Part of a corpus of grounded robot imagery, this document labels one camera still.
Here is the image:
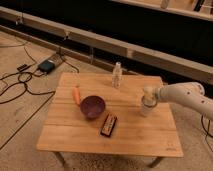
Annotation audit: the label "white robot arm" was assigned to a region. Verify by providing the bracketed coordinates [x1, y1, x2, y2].
[141, 82, 213, 121]

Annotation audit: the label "white ceramic cup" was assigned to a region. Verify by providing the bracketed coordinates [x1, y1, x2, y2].
[141, 97, 157, 117]

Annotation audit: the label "clear plastic bottle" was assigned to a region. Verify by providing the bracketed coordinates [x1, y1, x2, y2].
[112, 62, 122, 88]

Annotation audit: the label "dark red snack bar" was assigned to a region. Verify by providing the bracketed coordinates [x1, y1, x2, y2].
[100, 114, 117, 137]

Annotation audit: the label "purple bowl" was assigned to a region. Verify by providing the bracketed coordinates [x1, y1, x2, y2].
[80, 95, 106, 119]

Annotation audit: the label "wooden table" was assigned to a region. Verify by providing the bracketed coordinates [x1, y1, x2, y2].
[37, 73, 183, 158]

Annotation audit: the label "orange carrot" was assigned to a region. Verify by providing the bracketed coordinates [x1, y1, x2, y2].
[72, 86, 81, 105]

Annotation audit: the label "black power adapter box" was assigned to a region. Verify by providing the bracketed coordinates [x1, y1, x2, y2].
[38, 60, 55, 74]

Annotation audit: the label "small black plug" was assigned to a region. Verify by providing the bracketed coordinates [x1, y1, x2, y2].
[17, 64, 30, 72]

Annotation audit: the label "long wooden bench rail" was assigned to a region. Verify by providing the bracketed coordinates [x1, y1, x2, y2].
[0, 6, 213, 85]

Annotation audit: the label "black cable at right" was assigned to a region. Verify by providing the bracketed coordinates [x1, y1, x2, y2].
[200, 114, 213, 139]

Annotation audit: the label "black floor cables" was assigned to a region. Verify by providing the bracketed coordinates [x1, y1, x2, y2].
[0, 39, 80, 105]

